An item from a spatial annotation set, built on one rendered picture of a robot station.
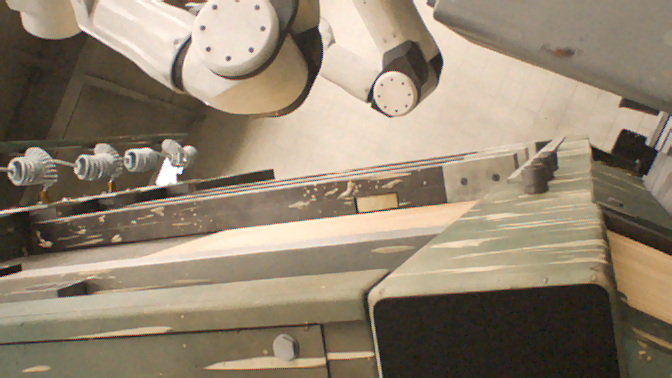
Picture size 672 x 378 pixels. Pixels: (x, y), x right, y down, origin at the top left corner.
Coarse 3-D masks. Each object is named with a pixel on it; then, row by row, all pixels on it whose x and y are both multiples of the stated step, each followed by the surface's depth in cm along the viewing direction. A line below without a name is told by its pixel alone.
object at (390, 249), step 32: (448, 224) 62; (160, 256) 73; (192, 256) 69; (224, 256) 66; (256, 256) 65; (288, 256) 63; (320, 256) 62; (352, 256) 61; (384, 256) 60; (0, 288) 76; (96, 288) 71; (128, 288) 70; (160, 288) 69
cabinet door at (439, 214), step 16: (416, 208) 103; (432, 208) 99; (448, 208) 97; (464, 208) 93; (288, 224) 109; (304, 224) 105; (320, 224) 104; (336, 224) 101; (352, 224) 97; (368, 224) 94; (384, 224) 91; (400, 224) 88; (416, 224) 86; (432, 224) 83; (208, 240) 104; (224, 240) 103; (240, 240) 99; (256, 240) 96; (272, 240) 93; (288, 240) 90
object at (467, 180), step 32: (480, 160) 117; (512, 160) 115; (256, 192) 133; (288, 192) 130; (320, 192) 128; (352, 192) 126; (384, 192) 124; (416, 192) 122; (448, 192) 120; (480, 192) 118; (32, 224) 153; (64, 224) 150; (96, 224) 147; (128, 224) 144; (160, 224) 141; (192, 224) 138; (224, 224) 136; (256, 224) 133
